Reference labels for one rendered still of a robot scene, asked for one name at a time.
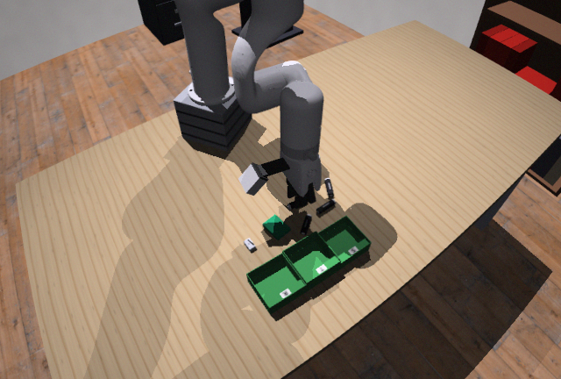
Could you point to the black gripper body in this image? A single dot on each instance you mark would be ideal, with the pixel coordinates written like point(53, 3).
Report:
point(300, 174)

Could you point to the green bins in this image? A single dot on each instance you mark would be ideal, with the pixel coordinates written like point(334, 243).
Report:
point(314, 260)

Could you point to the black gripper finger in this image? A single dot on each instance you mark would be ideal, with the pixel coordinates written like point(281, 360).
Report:
point(310, 197)
point(291, 190)

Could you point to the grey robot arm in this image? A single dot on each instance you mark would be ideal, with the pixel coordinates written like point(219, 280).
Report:
point(301, 101)

